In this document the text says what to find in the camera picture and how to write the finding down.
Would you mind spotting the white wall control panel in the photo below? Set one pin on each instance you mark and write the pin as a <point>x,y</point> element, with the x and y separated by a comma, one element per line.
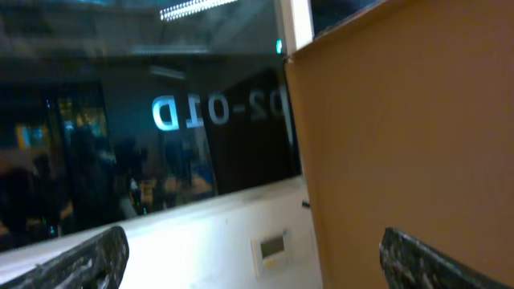
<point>271,253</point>

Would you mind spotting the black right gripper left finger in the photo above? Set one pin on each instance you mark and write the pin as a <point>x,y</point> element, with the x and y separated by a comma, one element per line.
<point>98,262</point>

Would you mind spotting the wooden side panel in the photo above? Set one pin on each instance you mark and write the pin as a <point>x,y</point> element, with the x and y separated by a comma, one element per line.
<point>404,117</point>

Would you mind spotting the dark window with sill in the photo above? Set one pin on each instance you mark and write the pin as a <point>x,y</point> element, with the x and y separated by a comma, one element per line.
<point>111,110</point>

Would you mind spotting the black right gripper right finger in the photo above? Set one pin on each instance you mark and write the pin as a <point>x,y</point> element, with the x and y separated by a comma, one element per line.
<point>409,263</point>

